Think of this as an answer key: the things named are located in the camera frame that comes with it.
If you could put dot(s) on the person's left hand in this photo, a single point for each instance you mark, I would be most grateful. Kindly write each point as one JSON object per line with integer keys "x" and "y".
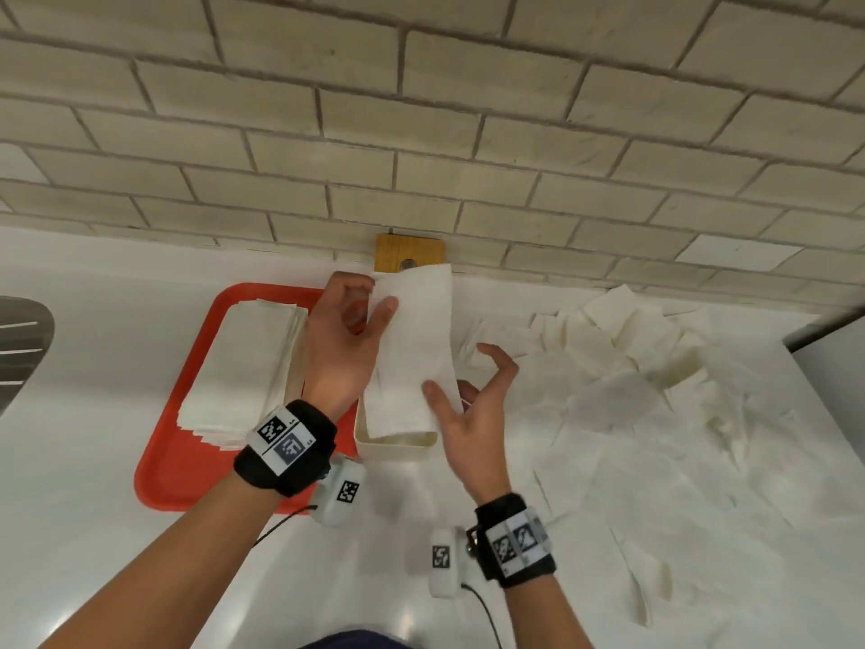
{"x": 334, "y": 358}

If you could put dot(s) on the person's right hand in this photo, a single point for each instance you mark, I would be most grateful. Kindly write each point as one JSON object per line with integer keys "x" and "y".
{"x": 476, "y": 446}

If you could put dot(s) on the person's right thumb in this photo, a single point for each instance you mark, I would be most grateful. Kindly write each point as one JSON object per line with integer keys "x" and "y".
{"x": 442, "y": 404}

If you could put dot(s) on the person's left thumb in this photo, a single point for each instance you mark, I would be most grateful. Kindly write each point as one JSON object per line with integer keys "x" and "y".
{"x": 382, "y": 318}

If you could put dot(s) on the white paper napkin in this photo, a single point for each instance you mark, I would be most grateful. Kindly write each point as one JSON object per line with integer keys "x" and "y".
{"x": 413, "y": 344}

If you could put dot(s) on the person's left forearm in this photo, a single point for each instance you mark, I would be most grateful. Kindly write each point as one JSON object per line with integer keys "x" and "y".
{"x": 182, "y": 567}

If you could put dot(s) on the person's right forearm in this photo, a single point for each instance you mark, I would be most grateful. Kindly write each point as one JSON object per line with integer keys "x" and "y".
{"x": 547, "y": 615}

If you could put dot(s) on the white napkin holder box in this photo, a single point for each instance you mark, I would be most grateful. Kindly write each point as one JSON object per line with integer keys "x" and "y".
{"x": 395, "y": 449}

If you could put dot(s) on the wooden board with hole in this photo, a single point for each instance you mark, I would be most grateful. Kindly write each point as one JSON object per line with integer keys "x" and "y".
{"x": 405, "y": 250}

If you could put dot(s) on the stack of folded napkins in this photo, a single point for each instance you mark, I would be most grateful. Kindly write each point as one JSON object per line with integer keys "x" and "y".
{"x": 243, "y": 364}

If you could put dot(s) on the black wristband with markers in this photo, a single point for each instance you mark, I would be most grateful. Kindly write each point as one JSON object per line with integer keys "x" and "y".
{"x": 517, "y": 540}
{"x": 287, "y": 446}

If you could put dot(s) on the pile of loose napkins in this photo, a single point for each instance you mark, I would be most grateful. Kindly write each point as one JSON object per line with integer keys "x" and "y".
{"x": 642, "y": 412}

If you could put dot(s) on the person's dark blue clothing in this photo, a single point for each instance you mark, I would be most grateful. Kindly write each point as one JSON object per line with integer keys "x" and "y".
{"x": 355, "y": 640}

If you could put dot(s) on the red plastic tray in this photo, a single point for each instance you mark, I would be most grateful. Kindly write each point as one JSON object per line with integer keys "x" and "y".
{"x": 176, "y": 473}

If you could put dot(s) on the white panel with dark edge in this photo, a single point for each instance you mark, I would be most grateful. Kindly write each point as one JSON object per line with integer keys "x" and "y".
{"x": 834, "y": 385}

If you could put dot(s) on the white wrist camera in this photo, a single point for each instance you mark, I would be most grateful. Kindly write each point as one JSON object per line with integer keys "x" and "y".
{"x": 341, "y": 496}
{"x": 442, "y": 560}

